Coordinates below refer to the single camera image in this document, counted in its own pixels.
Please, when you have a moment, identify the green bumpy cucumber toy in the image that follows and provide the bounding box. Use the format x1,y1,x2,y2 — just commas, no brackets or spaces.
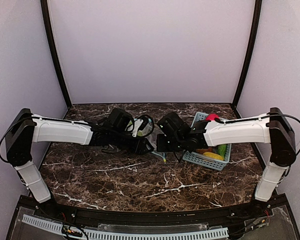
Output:
217,144,227,158

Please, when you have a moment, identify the clear zip bag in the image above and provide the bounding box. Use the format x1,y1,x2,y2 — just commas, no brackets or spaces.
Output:
148,135,167,164
132,118,154,138

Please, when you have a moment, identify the right black frame post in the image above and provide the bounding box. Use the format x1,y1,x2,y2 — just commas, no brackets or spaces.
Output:
231,0,263,109

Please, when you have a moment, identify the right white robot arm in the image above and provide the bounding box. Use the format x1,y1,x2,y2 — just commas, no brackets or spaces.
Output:
156,107,300,202

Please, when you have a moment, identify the left black frame post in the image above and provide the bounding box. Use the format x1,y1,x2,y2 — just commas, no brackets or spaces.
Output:
40,0,73,109

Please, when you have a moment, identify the pink red apple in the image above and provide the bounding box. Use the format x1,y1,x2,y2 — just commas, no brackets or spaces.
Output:
205,113,220,121

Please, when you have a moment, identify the black frame post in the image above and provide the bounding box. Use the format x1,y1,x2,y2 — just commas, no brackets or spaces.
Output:
40,0,73,109
231,0,263,109

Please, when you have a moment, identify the light blue plastic basket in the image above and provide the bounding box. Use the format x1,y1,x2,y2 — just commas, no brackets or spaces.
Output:
182,112,232,171

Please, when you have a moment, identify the orange brown potato toy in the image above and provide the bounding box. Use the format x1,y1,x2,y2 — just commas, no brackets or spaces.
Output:
196,148,213,154

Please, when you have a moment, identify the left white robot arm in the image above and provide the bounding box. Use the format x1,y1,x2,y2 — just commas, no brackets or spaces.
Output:
0,108,155,204

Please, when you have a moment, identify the yellow lemon toy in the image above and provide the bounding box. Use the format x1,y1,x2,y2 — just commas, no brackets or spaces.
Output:
203,152,224,161

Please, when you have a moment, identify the white slotted cable duct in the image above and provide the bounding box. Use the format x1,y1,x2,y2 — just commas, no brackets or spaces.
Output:
21,214,229,240

